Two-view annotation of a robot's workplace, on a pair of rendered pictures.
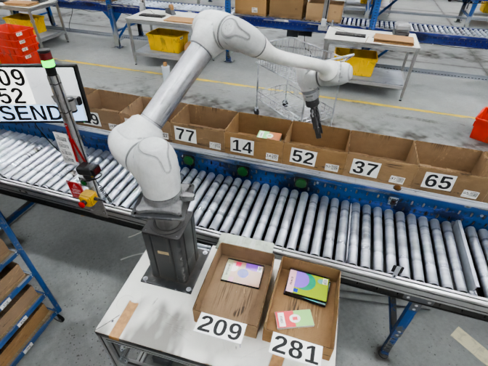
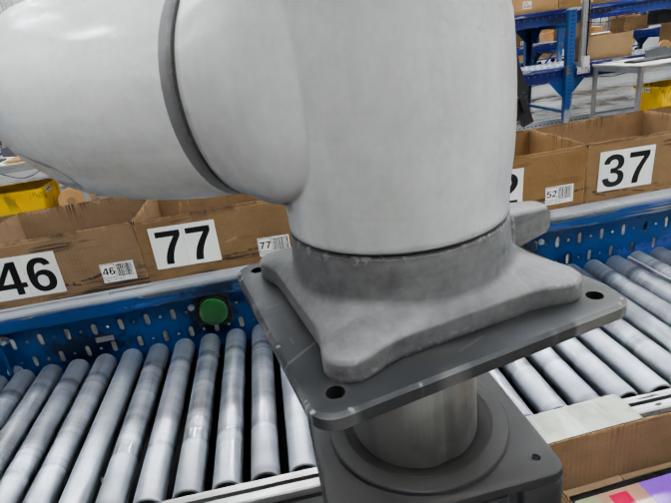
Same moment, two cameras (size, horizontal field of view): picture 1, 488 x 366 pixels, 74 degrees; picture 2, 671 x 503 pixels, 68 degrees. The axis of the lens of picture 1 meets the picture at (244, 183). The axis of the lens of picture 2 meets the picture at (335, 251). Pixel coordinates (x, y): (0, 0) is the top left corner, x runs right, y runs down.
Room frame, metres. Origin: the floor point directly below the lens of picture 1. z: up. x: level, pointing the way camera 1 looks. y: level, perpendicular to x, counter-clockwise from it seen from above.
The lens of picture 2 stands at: (0.71, 0.50, 1.38)
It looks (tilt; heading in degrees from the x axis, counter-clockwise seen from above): 23 degrees down; 338
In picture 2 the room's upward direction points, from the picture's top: 8 degrees counter-clockwise
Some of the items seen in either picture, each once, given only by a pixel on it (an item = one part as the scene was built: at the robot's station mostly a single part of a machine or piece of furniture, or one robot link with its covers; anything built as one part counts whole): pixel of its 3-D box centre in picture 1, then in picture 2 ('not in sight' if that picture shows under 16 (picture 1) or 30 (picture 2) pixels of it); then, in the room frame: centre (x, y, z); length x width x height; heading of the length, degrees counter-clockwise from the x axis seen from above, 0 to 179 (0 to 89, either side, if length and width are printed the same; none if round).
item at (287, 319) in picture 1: (293, 319); not in sight; (0.73, -0.23, 0.76); 0.16 x 0.07 x 0.02; 96
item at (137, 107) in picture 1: (156, 118); (79, 247); (2.14, 0.65, 0.97); 0.39 x 0.29 x 0.17; 73
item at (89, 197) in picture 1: (93, 200); not in sight; (1.38, 0.87, 0.84); 0.15 x 0.09 x 0.07; 73
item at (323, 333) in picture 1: (303, 303); not in sight; (0.79, -0.28, 0.80); 0.38 x 0.28 x 0.10; 164
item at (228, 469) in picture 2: (179, 192); (233, 396); (1.60, 0.42, 0.72); 0.52 x 0.05 x 0.05; 163
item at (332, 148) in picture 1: (316, 147); (492, 176); (1.81, -0.47, 0.96); 0.39 x 0.29 x 0.17; 74
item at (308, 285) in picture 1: (307, 285); not in sight; (0.89, -0.31, 0.79); 0.19 x 0.14 x 0.02; 74
